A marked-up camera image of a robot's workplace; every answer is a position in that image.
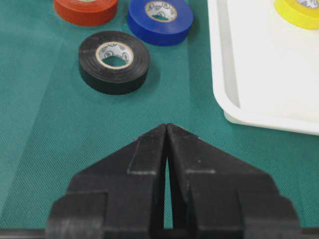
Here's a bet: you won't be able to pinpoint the blue tape roll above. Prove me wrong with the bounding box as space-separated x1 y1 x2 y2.
128 0 194 46

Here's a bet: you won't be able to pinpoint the green table cloth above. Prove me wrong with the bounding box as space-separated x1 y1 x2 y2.
0 0 319 228

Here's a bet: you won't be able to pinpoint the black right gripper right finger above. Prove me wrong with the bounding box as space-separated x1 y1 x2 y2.
166 123 302 239

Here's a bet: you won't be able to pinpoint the yellow tape roll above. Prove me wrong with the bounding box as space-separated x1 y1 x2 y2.
274 0 319 30

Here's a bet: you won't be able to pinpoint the white plastic tray case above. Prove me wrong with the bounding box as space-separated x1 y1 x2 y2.
207 0 319 135

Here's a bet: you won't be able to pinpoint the black tape roll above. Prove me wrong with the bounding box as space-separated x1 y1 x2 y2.
78 31 151 95

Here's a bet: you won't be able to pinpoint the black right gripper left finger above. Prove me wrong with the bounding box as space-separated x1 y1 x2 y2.
45 124 166 239

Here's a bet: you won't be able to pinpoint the red tape roll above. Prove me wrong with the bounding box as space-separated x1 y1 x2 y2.
53 0 118 26

